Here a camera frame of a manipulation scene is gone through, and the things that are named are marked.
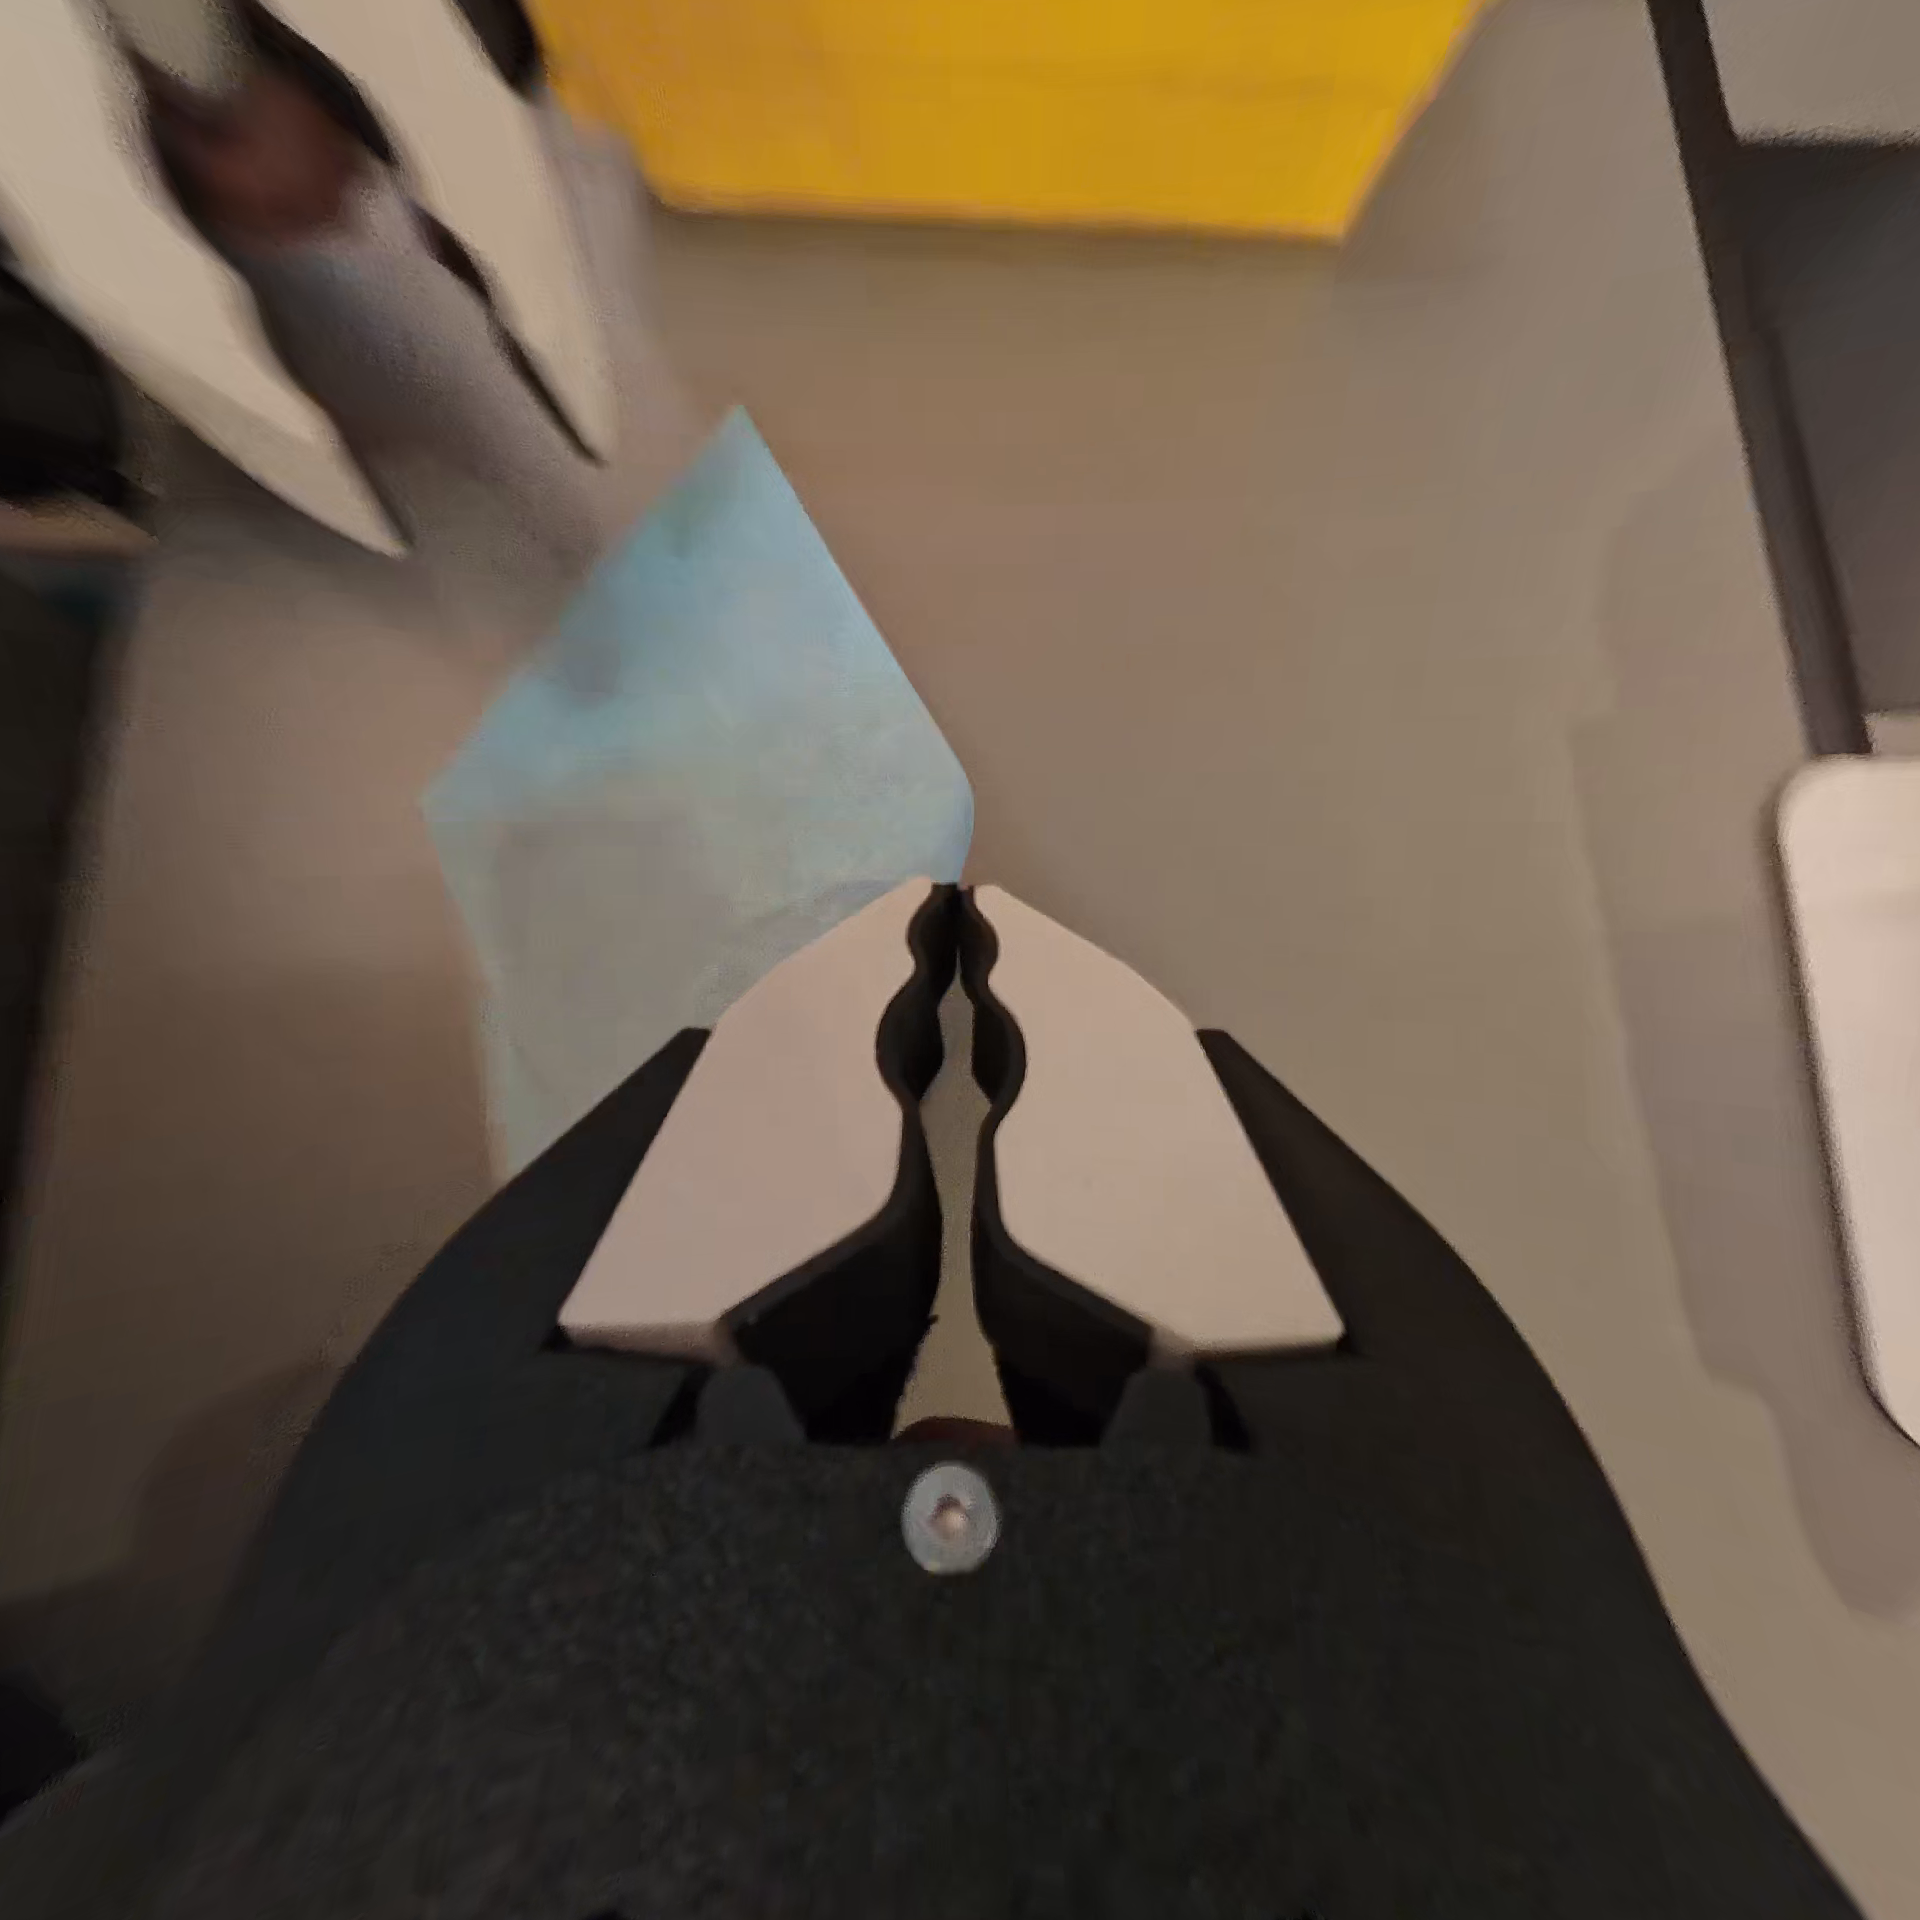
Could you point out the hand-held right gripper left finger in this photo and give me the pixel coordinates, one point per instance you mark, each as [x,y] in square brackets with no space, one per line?
[765,1186]

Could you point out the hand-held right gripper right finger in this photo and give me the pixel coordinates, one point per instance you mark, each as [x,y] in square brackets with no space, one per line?
[1156,1186]

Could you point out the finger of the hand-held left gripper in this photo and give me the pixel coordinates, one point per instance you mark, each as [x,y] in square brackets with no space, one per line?
[106,224]
[479,150]

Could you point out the floral origami paper blue back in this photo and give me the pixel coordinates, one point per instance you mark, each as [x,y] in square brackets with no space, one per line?
[705,751]

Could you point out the yellow bin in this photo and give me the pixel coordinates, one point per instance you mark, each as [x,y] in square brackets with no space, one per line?
[1019,107]

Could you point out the person's dark trousers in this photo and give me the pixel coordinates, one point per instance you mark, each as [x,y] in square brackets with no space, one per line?
[53,900]

